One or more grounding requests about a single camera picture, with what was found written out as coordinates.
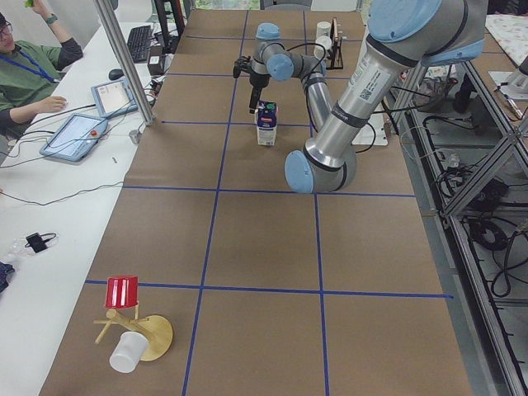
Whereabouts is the black keyboard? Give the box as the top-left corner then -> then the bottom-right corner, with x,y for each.
127,26 -> 152,64

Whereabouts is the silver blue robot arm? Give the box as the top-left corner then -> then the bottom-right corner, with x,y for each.
240,1 -> 488,193

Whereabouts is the red plastic cup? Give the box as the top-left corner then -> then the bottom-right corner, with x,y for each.
104,275 -> 139,309

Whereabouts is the black computer mouse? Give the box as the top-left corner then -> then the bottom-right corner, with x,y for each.
108,68 -> 124,81

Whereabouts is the black wire cup rack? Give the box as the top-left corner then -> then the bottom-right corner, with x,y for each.
324,17 -> 344,70

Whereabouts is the white upturned cup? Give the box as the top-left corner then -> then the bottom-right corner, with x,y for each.
315,21 -> 332,39
313,35 -> 332,59

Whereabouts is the blue white milk carton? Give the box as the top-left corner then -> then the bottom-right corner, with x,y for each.
255,100 -> 278,147

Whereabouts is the person in green shirt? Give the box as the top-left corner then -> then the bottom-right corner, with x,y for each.
1,1 -> 83,139

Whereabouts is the wooden cup tree stand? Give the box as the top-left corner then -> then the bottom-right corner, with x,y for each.
93,305 -> 174,361

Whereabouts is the teach pendant far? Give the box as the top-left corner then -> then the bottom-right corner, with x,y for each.
91,78 -> 138,118

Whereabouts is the white upturned cup right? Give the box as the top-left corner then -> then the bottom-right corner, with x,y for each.
313,35 -> 332,59

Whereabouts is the teach pendant near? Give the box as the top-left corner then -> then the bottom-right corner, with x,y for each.
40,114 -> 108,163

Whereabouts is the white camera stand base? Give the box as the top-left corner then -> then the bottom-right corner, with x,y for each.
352,112 -> 388,146

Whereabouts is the teach pendant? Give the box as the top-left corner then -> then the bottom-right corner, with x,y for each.
91,78 -> 138,118
40,114 -> 108,163

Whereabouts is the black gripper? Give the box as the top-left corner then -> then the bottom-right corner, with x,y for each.
248,68 -> 270,114

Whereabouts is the white plastic cup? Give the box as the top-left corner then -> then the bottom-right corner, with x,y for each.
109,331 -> 149,374

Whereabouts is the aluminium profile post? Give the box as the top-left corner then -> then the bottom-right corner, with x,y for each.
94,0 -> 154,126

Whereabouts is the white upturned cup left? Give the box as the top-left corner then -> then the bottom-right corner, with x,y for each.
315,21 -> 332,39

